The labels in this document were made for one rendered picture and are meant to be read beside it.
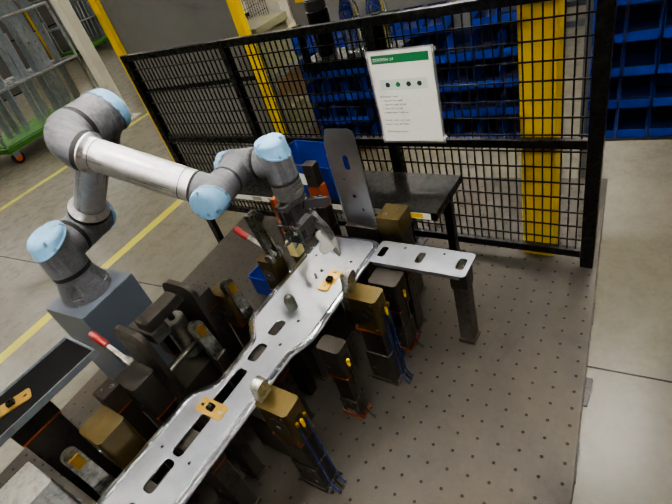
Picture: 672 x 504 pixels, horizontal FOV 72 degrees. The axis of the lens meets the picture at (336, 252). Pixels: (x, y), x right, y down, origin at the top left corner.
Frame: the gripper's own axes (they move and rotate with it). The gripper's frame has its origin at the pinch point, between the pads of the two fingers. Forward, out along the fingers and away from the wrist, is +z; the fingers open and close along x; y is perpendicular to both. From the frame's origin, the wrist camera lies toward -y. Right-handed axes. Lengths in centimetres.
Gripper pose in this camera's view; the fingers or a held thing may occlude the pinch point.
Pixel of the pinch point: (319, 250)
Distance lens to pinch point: 126.8
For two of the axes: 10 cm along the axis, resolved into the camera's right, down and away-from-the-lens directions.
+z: 2.7, 7.5, 6.0
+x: 8.2, 1.4, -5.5
